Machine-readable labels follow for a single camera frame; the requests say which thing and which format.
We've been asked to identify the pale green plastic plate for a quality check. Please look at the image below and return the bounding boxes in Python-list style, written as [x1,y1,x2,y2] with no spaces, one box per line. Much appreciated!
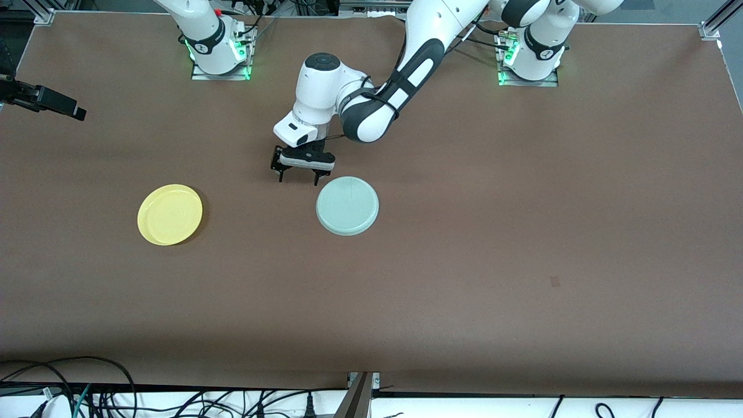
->
[315,176,380,237]

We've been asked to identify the yellow plastic plate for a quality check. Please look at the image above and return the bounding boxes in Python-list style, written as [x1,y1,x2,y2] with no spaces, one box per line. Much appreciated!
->
[137,184,204,246]

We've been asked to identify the brown table cover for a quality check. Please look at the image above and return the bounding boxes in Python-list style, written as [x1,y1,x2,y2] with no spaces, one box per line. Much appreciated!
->
[0,10,743,398]

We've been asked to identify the aluminium frame post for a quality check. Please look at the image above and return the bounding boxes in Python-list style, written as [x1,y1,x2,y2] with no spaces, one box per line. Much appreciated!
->
[699,0,743,41]
[32,0,57,25]

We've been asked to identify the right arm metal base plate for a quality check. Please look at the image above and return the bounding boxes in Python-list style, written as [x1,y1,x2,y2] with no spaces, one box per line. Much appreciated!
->
[190,23,253,81]

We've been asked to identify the long black cable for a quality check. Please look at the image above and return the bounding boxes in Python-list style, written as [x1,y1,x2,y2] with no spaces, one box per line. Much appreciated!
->
[444,29,513,52]

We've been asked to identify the aluminium frame strut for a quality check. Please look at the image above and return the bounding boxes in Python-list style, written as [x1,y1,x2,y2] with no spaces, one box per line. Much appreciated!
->
[332,372,381,418]

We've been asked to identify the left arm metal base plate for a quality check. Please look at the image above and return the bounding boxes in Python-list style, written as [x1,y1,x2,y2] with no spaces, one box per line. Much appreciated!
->
[495,30,560,88]

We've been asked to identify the black arched cable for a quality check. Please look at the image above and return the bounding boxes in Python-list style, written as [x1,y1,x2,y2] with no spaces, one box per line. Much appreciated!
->
[0,355,138,418]

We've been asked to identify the green cable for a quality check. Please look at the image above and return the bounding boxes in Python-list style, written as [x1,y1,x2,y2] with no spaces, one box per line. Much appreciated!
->
[73,383,93,418]

